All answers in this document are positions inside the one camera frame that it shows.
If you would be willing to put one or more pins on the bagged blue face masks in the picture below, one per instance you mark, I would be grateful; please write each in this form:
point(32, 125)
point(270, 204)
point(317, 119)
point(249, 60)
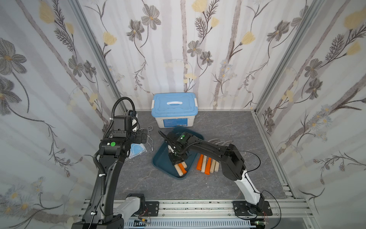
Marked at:
point(137, 149)

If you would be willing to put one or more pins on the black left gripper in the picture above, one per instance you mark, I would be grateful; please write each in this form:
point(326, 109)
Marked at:
point(140, 136)

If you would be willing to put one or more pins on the teal plastic tray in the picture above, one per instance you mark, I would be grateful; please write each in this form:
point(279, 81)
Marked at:
point(161, 158)

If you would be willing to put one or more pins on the metal wire tongs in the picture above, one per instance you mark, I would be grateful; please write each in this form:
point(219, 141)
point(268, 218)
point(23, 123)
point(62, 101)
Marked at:
point(149, 139)

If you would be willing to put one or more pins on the white box with blue lid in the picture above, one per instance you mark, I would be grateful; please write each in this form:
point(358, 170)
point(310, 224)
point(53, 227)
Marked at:
point(174, 109)

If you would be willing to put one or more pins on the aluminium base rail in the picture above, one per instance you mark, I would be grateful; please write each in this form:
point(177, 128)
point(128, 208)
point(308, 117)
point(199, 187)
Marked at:
point(224, 214)

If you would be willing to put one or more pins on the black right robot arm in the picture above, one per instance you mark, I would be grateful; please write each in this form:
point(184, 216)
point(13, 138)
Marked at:
point(229, 157)

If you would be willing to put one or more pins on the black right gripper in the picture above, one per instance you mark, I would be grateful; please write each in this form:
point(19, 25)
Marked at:
point(176, 154)

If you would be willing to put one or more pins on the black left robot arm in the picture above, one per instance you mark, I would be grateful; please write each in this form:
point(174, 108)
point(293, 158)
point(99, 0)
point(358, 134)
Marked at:
point(114, 148)

